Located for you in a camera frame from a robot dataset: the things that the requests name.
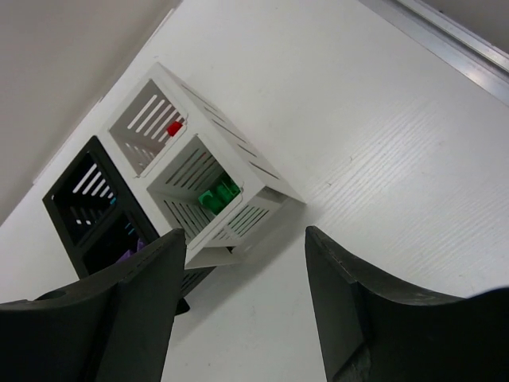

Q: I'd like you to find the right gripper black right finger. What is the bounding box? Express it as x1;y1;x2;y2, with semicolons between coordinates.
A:
305;226;508;381

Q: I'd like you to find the purple rectangular lego brick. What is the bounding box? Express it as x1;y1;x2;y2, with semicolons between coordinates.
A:
117;237;148;263

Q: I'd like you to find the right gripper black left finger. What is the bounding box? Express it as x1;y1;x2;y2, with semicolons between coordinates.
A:
1;228;186;381

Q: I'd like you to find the white slatted container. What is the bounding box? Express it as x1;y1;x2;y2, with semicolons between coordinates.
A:
99;64;301;269

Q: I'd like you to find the small red lego brick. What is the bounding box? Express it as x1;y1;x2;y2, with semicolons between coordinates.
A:
166;121;184;137

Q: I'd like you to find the black slatted container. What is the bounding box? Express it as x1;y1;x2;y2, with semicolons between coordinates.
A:
41;134;218;318

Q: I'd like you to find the long teal lego brick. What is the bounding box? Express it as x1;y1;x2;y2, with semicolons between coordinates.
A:
110;196;138;237

